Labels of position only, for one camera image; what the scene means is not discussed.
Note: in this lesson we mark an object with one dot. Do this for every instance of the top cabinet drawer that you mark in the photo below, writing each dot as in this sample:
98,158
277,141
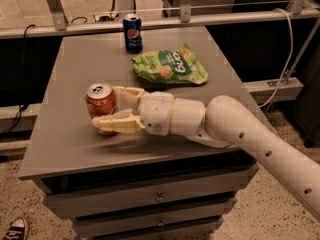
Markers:
150,192

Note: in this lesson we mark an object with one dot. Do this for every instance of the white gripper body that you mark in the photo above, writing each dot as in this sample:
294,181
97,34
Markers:
156,112

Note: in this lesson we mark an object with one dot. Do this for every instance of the red coke can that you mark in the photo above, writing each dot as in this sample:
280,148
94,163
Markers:
101,100

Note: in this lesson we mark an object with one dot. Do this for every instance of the black and white sneaker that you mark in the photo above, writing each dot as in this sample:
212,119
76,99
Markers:
18,230

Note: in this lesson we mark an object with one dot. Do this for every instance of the middle cabinet drawer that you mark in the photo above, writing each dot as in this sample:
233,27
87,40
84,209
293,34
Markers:
155,215

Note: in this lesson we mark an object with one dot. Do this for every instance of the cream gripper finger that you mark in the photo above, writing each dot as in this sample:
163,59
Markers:
123,121
131,96

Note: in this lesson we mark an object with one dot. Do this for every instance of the blue pepsi can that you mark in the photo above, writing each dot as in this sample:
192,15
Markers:
132,29

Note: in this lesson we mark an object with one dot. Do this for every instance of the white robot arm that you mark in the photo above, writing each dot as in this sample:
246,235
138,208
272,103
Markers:
224,121

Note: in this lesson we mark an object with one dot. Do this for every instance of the bottom cabinet drawer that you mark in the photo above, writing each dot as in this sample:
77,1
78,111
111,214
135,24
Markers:
167,232

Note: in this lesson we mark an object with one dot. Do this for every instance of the cabinet drawer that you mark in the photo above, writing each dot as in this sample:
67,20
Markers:
155,215
150,192
167,232

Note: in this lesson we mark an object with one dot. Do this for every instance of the grey drawer cabinet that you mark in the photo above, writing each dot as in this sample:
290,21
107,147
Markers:
66,154

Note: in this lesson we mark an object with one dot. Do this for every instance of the green chip bag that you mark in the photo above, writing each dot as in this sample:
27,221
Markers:
170,67

